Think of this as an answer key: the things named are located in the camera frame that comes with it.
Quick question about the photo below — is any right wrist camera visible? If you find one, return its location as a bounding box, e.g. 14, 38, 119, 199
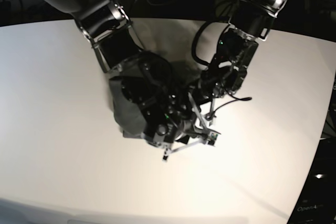
207, 130, 220, 146

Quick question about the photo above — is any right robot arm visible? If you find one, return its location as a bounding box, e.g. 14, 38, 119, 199
45, 0, 217, 161

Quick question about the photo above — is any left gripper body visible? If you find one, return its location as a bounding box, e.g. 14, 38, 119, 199
187, 90, 218, 130

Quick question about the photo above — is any black OpenArm case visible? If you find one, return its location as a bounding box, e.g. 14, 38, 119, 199
288, 169, 335, 223

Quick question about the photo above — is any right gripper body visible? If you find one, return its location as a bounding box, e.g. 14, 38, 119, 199
146, 119, 210, 162

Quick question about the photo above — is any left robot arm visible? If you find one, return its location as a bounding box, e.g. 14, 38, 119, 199
189, 0, 288, 130

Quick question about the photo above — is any dark grey T-shirt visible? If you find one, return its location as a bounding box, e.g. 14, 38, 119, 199
108, 76, 190, 143

